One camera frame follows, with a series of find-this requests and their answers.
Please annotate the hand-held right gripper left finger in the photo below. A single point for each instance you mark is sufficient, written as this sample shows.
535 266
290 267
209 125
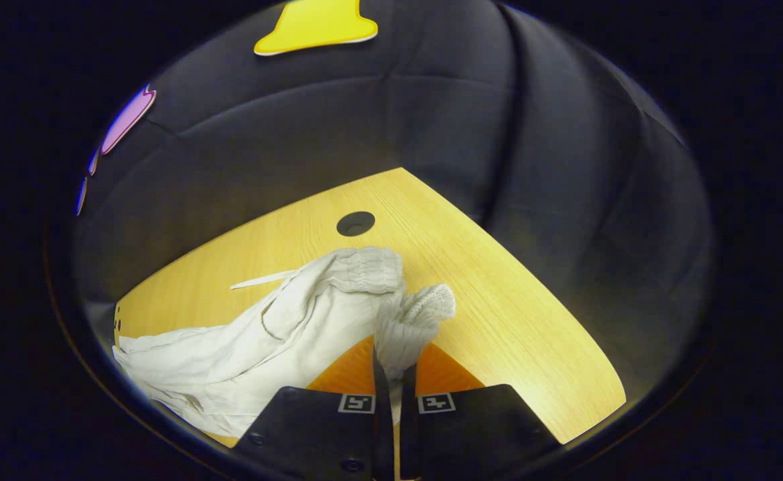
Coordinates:
383 441

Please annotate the black backdrop cloth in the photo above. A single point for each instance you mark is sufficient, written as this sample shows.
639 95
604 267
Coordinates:
498 133

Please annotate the white jeans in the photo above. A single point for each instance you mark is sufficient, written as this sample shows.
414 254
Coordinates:
264 347

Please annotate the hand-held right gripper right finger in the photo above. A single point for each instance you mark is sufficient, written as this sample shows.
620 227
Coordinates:
408 441

